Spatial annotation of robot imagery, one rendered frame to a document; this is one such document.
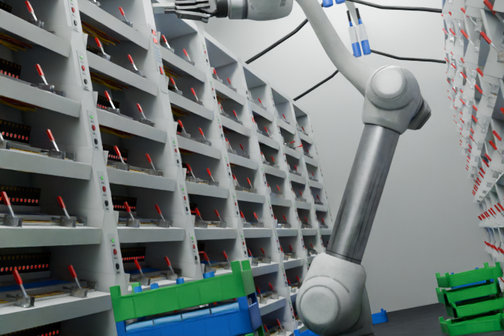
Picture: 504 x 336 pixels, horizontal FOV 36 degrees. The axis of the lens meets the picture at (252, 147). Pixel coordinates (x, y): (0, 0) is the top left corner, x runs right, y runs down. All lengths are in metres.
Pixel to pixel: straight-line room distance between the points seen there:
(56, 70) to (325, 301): 1.05
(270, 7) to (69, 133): 0.73
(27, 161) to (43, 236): 0.19
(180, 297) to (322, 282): 0.45
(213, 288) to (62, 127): 0.84
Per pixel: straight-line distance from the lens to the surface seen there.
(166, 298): 1.75
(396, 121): 2.11
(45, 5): 2.47
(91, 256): 2.29
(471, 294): 4.30
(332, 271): 2.06
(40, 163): 2.05
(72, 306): 2.05
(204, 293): 1.73
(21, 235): 1.90
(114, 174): 2.44
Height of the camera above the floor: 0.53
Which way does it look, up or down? 9 degrees up
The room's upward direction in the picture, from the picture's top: 12 degrees counter-clockwise
